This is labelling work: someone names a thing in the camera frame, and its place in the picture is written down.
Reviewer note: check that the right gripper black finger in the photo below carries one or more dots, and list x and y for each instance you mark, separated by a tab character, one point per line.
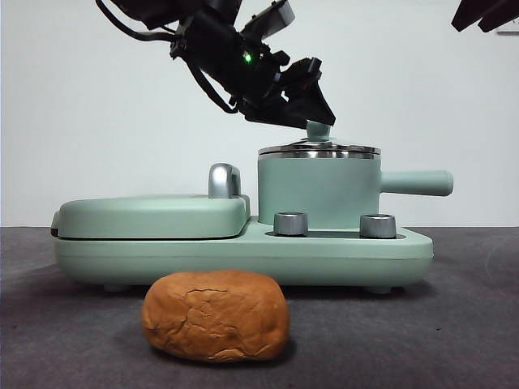
468	12
500	14

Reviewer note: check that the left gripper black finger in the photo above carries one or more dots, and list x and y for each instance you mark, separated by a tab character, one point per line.
312	101
275	113

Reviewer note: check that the glass lid with green knob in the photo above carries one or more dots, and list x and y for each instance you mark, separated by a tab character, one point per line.
319	131

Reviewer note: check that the brown potato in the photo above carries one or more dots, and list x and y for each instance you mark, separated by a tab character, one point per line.
215	316

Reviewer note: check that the steel steamer insert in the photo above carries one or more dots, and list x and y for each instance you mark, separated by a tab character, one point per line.
320	155

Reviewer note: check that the silver control knob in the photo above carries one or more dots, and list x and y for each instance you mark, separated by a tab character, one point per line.
378	226
290	224

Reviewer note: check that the mint green breakfast machine base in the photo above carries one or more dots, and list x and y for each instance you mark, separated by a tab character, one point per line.
243	259

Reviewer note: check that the white wall socket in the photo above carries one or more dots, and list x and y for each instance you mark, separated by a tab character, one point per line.
510	32

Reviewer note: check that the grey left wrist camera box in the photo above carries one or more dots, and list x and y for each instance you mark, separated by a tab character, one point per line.
280	14

